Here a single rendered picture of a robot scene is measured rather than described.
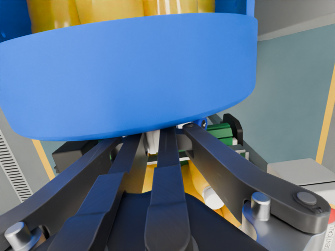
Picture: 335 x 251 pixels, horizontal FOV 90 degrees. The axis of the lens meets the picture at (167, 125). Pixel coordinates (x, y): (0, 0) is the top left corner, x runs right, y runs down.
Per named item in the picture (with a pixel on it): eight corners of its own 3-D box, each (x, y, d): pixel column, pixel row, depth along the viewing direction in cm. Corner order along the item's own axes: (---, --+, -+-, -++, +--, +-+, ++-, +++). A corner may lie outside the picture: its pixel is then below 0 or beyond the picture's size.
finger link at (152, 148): (157, 154, 15) (149, 155, 15) (159, 127, 22) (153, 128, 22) (151, 123, 14) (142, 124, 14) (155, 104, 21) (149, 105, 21)
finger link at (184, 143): (160, 137, 13) (199, 132, 13) (161, 118, 18) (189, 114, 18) (163, 154, 13) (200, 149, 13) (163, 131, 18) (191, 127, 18)
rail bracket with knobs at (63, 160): (104, 131, 46) (88, 148, 36) (111, 153, 49) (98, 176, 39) (70, 135, 46) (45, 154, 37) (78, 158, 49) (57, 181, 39)
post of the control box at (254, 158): (204, 101, 135) (293, 187, 41) (204, 106, 136) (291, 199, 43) (199, 102, 135) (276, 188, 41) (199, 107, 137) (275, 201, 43)
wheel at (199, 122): (199, 118, 36) (191, 118, 37) (201, 137, 38) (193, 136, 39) (208, 112, 39) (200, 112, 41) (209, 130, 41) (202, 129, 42)
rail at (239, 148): (240, 143, 42) (245, 149, 40) (240, 146, 43) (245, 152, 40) (86, 164, 44) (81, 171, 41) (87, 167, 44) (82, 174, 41)
